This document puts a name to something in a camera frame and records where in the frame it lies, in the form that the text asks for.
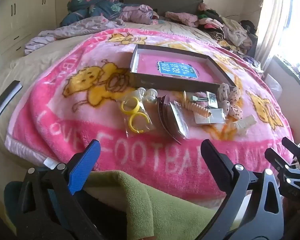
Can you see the pink printed blanket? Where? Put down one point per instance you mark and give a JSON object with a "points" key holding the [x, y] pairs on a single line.
{"points": [[77, 120]]}

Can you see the spotted pink scrunchie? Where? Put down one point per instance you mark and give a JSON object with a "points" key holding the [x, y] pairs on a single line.
{"points": [[231, 97]]}

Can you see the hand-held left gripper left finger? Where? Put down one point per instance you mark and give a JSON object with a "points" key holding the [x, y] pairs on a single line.
{"points": [[83, 168]]}

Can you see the clear box of rhinestone clips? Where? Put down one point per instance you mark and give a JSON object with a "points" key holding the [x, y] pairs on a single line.
{"points": [[212, 99]]}

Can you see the pink crumpled garment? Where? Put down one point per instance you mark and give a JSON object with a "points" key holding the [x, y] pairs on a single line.
{"points": [[140, 13]]}

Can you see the silver card packet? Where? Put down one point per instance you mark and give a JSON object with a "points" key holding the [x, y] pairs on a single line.
{"points": [[180, 118]]}

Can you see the cream curtain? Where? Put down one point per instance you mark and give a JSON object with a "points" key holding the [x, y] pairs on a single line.
{"points": [[270, 20]]}

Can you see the dark floral quilt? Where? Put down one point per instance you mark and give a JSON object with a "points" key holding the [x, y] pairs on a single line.
{"points": [[95, 5]]}

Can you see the cream wardrobe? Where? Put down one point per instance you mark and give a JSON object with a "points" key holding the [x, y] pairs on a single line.
{"points": [[22, 17]]}

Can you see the cream hair claw clip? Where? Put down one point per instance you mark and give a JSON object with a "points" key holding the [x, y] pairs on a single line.
{"points": [[243, 126]]}

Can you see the black and white flat object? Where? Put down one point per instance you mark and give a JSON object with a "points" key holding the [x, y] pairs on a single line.
{"points": [[5, 100]]}

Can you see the window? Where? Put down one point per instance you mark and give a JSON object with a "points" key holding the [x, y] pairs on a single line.
{"points": [[298, 22]]}

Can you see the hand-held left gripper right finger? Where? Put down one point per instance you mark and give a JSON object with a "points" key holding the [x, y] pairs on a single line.
{"points": [[216, 160]]}

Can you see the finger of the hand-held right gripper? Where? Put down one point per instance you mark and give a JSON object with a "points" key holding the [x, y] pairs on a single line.
{"points": [[291, 143], [273, 156]]}

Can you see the yellow rings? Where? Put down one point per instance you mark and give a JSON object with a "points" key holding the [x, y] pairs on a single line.
{"points": [[136, 116]]}

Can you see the shallow cardboard box pink inside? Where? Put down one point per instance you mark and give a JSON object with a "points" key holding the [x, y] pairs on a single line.
{"points": [[165, 65]]}

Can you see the white card plastic packet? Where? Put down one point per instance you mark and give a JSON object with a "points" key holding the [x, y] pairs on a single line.
{"points": [[211, 117]]}

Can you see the pink pom-pom hair clip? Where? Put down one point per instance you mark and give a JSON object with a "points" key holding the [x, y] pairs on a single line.
{"points": [[198, 96]]}

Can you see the pile of mixed clothes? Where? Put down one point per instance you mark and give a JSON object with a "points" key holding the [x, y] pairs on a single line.
{"points": [[225, 27]]}

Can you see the green fleece cloth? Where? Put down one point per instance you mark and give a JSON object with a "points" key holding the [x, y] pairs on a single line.
{"points": [[165, 212]]}

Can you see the lilac bed sheet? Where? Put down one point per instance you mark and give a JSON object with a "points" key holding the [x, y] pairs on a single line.
{"points": [[72, 28]]}

